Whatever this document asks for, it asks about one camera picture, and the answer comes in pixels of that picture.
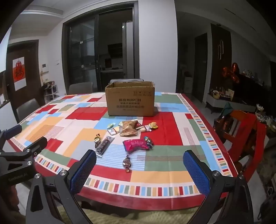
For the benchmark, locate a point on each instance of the silver refrigerator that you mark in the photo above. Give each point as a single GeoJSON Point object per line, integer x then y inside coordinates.
{"type": "Point", "coordinates": [128, 49]}

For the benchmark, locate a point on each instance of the pink snack packet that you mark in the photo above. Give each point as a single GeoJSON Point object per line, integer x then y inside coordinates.
{"type": "Point", "coordinates": [133, 145]}

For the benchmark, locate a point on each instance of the dark wardrobe door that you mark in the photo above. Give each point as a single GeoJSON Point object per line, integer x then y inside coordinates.
{"type": "Point", "coordinates": [221, 64]}

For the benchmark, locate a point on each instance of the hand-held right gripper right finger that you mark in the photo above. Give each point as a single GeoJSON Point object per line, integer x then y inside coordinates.
{"type": "Point", "coordinates": [196, 172]}

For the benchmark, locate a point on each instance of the dark cabinet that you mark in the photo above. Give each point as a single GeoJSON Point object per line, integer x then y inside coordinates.
{"type": "Point", "coordinates": [256, 92]}

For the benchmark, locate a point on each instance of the brown foil candy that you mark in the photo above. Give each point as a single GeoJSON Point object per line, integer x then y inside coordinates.
{"type": "Point", "coordinates": [127, 163]}

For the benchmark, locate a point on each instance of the dark wooden door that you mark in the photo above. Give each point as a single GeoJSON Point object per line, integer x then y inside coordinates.
{"type": "Point", "coordinates": [30, 64]}

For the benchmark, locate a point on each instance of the yellow wrapped candy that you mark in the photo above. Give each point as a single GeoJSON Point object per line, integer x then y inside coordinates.
{"type": "Point", "coordinates": [153, 125]}

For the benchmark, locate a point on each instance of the red snack packet cream ends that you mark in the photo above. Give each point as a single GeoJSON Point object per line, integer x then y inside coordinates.
{"type": "Point", "coordinates": [144, 128]}

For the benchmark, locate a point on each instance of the clear yellow biscuit packet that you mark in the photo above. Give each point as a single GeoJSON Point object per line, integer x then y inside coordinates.
{"type": "Point", "coordinates": [116, 129]}

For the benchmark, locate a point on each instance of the white bin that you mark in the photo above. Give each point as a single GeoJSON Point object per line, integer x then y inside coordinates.
{"type": "Point", "coordinates": [188, 84]}

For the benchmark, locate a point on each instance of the gold dark foil candy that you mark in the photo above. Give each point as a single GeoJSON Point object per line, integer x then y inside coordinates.
{"type": "Point", "coordinates": [97, 139]}

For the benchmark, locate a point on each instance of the red foil balloons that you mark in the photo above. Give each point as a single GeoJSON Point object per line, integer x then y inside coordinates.
{"type": "Point", "coordinates": [231, 72]}

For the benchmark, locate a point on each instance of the beige fuzzy rug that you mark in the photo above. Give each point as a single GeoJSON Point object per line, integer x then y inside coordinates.
{"type": "Point", "coordinates": [129, 216]}

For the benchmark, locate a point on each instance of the red white door poster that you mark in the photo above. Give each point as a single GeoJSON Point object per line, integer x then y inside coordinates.
{"type": "Point", "coordinates": [19, 72]}

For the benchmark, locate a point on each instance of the brown cardboard box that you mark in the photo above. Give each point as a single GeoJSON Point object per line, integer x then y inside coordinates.
{"type": "Point", "coordinates": [129, 105]}

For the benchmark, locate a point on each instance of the white sideboard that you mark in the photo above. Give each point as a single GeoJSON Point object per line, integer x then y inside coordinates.
{"type": "Point", "coordinates": [224, 103]}

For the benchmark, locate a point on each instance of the colourful patchwork tablecloth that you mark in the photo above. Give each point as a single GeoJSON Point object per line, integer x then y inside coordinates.
{"type": "Point", "coordinates": [163, 129]}

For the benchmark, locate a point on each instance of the black framed sliding glass door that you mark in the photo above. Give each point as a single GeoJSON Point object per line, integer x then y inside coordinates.
{"type": "Point", "coordinates": [84, 53]}

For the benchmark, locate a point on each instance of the green cloth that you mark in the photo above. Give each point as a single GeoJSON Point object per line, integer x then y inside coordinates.
{"type": "Point", "coordinates": [227, 110]}

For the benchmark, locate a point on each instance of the red wooden chair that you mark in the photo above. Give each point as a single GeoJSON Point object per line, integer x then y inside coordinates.
{"type": "Point", "coordinates": [235, 137]}

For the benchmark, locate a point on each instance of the brown snack bag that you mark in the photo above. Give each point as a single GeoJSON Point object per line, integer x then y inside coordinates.
{"type": "Point", "coordinates": [128, 129]}

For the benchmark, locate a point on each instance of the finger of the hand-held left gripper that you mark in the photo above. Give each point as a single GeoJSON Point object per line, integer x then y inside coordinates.
{"type": "Point", "coordinates": [14, 129]}
{"type": "Point", "coordinates": [36, 146]}

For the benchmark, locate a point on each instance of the green candy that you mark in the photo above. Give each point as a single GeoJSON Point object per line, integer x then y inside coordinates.
{"type": "Point", "coordinates": [110, 126]}

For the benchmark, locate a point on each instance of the dark long snack packet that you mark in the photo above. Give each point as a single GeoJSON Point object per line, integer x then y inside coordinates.
{"type": "Point", "coordinates": [105, 144]}

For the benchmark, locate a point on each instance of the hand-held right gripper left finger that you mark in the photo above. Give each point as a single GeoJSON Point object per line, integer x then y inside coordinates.
{"type": "Point", "coordinates": [83, 172]}

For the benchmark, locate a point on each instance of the blue foil candy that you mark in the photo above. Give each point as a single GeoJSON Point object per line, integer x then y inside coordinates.
{"type": "Point", "coordinates": [149, 142]}

